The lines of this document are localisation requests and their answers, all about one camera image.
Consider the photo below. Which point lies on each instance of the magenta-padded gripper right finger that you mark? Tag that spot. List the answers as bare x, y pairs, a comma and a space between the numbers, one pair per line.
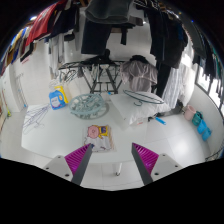
146, 160

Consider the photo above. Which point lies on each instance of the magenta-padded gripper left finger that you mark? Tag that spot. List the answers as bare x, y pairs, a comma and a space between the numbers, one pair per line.
77, 160

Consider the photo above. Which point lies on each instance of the cartoon print towel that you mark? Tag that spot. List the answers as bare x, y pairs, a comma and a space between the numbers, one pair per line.
98, 136

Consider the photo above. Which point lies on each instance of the blue plastic brush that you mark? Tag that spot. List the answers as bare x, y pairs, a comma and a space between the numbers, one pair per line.
160, 120

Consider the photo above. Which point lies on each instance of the white pillow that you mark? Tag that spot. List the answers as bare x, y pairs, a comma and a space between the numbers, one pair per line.
138, 108

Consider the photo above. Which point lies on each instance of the round teal peg hanger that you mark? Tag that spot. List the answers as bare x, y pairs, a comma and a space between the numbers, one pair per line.
88, 106

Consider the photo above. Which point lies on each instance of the blue detergent bottle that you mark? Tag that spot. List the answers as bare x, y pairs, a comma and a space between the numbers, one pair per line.
56, 101

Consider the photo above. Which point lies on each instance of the teal clothes hanger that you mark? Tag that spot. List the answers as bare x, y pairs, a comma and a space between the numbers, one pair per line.
146, 97

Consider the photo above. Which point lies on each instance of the pink bucket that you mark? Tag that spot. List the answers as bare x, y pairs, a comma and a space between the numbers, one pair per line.
189, 113

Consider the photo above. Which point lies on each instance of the blue plastic basket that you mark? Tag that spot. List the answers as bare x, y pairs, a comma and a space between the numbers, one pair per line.
206, 134
201, 126

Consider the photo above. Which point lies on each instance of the teal plastic basket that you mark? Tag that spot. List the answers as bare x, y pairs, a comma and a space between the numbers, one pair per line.
197, 118

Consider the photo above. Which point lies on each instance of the yellow detergent bottle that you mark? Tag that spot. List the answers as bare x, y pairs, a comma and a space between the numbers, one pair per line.
63, 93

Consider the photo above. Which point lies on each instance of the grey shirt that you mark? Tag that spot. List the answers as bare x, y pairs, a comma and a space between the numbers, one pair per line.
138, 75

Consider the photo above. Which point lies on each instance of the black folding drying rack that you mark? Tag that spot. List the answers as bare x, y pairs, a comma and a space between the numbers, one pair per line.
100, 71

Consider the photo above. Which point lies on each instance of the row of dark hanging clothes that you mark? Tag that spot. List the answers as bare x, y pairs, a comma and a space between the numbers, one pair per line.
210, 63

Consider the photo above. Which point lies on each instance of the black hanging clothes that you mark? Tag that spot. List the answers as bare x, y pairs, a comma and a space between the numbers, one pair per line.
166, 43

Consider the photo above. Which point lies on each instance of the black hanging trousers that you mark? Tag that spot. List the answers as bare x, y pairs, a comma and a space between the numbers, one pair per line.
95, 38

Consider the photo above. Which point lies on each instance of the row of colourful hanging clothes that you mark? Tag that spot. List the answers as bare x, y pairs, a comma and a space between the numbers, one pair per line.
16, 50

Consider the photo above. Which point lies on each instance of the red hanging jersey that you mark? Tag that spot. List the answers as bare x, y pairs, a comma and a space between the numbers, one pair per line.
45, 21

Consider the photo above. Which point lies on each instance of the dark grey hanging garment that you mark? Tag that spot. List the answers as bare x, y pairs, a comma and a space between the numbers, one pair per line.
108, 11

